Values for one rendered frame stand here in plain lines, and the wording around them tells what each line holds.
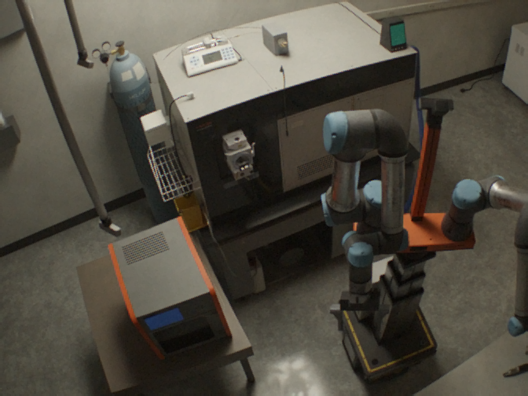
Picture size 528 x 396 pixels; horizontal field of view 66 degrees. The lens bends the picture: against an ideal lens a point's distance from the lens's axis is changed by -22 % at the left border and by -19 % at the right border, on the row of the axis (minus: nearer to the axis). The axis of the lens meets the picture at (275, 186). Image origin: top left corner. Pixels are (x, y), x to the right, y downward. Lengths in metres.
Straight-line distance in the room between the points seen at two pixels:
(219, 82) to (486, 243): 2.22
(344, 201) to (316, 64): 0.84
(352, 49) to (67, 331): 2.56
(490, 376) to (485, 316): 1.23
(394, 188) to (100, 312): 1.58
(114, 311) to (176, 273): 0.62
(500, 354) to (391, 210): 0.91
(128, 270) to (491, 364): 1.58
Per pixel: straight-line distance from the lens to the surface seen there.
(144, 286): 1.93
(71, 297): 3.50
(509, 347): 2.10
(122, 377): 2.26
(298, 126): 2.30
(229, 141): 2.12
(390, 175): 1.47
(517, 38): 4.72
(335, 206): 1.67
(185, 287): 1.88
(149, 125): 2.39
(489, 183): 1.87
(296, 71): 2.23
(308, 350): 2.93
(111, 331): 2.38
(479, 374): 2.00
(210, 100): 2.12
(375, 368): 2.59
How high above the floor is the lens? 2.69
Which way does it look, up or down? 47 degrees down
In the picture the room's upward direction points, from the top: 6 degrees counter-clockwise
